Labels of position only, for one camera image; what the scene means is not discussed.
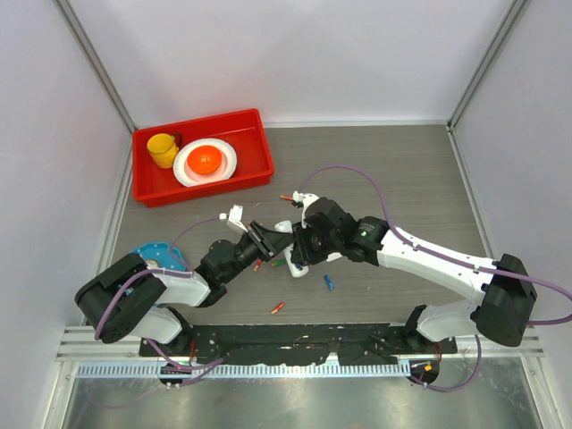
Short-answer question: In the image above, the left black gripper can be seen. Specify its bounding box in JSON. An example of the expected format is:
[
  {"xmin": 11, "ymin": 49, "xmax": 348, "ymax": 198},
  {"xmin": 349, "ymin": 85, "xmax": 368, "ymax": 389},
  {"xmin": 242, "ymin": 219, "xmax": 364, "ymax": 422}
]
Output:
[{"xmin": 222, "ymin": 222, "xmax": 294, "ymax": 283}]

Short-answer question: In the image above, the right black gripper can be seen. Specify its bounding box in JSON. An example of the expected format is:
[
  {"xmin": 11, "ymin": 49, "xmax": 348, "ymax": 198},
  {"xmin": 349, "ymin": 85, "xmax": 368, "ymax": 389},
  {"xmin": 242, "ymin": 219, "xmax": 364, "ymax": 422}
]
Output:
[{"xmin": 291, "ymin": 219, "xmax": 341, "ymax": 265}]

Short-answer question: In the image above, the white remote control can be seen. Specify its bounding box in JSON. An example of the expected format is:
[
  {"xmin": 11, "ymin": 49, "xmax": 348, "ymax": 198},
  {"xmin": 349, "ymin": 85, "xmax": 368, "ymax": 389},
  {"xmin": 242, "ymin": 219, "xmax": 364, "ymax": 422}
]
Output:
[{"xmin": 274, "ymin": 221, "xmax": 309, "ymax": 278}]

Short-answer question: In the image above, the white battery cover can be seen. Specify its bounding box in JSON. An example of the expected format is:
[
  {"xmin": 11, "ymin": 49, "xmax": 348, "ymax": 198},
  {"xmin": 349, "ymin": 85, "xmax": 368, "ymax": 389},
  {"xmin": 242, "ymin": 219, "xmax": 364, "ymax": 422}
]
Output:
[{"xmin": 326, "ymin": 252, "xmax": 342, "ymax": 262}]

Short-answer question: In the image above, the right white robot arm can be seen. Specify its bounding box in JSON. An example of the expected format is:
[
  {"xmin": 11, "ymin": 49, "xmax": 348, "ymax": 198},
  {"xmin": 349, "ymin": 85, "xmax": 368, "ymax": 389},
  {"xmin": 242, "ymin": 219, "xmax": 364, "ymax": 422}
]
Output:
[{"xmin": 275, "ymin": 194, "xmax": 537, "ymax": 353}]

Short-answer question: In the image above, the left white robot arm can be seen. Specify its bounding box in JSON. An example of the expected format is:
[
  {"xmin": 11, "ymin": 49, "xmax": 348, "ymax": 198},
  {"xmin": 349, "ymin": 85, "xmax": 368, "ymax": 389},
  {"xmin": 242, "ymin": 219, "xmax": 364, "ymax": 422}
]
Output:
[{"xmin": 74, "ymin": 221, "xmax": 294, "ymax": 357}]

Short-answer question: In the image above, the blue battery lower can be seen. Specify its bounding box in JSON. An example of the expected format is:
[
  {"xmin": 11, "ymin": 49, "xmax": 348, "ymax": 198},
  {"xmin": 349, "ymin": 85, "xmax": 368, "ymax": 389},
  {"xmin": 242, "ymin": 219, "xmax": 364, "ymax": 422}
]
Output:
[{"xmin": 324, "ymin": 275, "xmax": 334, "ymax": 290}]

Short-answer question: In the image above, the red orange battery lower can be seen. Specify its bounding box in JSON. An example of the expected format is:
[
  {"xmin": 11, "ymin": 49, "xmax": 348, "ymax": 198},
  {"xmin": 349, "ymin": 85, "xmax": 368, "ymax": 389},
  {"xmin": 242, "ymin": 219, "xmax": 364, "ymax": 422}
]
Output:
[{"xmin": 271, "ymin": 302, "xmax": 285, "ymax": 315}]

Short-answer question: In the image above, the blue patterned plate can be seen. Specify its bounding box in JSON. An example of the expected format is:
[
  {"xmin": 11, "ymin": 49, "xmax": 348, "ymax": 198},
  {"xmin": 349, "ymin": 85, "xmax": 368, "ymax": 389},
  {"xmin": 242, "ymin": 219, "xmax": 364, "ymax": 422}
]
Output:
[{"xmin": 130, "ymin": 241, "xmax": 188, "ymax": 272}]

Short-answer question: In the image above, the orange bowl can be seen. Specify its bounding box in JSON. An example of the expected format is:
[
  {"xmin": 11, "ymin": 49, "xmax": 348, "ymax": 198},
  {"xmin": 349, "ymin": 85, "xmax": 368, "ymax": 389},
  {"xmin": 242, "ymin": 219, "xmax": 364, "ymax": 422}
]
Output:
[{"xmin": 187, "ymin": 145, "xmax": 223, "ymax": 175}]

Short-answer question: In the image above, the white paper plate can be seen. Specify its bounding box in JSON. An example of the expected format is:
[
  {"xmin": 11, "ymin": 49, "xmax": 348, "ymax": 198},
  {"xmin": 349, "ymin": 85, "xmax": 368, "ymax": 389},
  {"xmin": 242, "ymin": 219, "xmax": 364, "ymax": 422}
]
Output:
[{"xmin": 172, "ymin": 138, "xmax": 238, "ymax": 187}]

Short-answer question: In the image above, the red plastic bin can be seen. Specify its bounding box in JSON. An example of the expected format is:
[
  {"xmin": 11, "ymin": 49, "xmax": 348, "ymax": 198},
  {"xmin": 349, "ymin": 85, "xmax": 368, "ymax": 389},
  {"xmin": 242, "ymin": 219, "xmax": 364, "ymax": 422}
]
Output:
[{"xmin": 131, "ymin": 109, "xmax": 274, "ymax": 207}]

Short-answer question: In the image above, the yellow mug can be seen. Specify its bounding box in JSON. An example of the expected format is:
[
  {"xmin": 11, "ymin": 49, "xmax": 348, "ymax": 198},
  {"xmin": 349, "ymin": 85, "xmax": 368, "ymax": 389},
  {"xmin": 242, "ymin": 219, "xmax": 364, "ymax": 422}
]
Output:
[{"xmin": 147, "ymin": 133, "xmax": 181, "ymax": 169}]

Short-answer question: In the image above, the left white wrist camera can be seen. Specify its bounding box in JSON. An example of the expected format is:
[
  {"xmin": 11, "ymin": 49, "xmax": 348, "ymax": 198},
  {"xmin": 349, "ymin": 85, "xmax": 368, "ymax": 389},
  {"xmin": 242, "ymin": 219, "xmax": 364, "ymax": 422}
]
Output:
[{"xmin": 219, "ymin": 205, "xmax": 248, "ymax": 233}]

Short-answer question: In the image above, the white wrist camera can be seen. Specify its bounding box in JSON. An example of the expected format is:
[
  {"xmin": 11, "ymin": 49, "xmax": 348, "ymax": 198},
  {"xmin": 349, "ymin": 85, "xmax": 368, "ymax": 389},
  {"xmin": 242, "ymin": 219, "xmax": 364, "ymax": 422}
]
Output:
[
  {"xmin": 291, "ymin": 191, "xmax": 319, "ymax": 227},
  {"xmin": 219, "ymin": 205, "xmax": 248, "ymax": 233}
]

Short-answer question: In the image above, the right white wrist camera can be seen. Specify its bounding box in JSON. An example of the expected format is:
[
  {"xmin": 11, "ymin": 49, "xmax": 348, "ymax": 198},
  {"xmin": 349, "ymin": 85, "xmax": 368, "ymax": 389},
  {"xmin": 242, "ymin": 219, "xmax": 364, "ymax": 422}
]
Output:
[{"xmin": 291, "ymin": 191, "xmax": 319, "ymax": 227}]

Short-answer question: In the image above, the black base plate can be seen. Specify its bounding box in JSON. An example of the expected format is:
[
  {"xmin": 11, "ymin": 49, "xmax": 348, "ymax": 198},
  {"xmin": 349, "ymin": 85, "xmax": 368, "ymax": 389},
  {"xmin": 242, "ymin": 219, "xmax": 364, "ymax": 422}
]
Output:
[{"xmin": 157, "ymin": 324, "xmax": 458, "ymax": 366}]

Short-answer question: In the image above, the white slotted cable duct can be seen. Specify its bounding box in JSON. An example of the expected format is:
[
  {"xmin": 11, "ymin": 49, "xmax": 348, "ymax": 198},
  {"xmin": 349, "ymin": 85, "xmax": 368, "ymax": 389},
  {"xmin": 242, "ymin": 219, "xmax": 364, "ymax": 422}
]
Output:
[{"xmin": 75, "ymin": 359, "xmax": 410, "ymax": 379}]

